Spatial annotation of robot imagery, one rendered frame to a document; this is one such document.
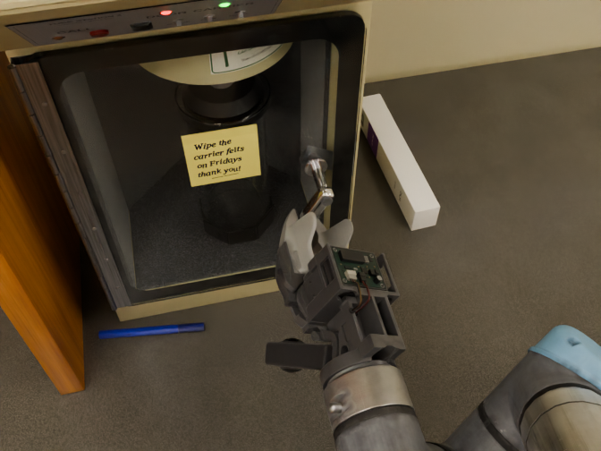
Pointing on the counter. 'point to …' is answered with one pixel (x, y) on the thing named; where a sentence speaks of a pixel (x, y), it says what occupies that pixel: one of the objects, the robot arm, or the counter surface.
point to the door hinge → (52, 161)
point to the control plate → (119, 21)
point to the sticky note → (222, 155)
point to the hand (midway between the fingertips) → (300, 225)
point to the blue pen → (151, 330)
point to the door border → (70, 177)
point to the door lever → (324, 195)
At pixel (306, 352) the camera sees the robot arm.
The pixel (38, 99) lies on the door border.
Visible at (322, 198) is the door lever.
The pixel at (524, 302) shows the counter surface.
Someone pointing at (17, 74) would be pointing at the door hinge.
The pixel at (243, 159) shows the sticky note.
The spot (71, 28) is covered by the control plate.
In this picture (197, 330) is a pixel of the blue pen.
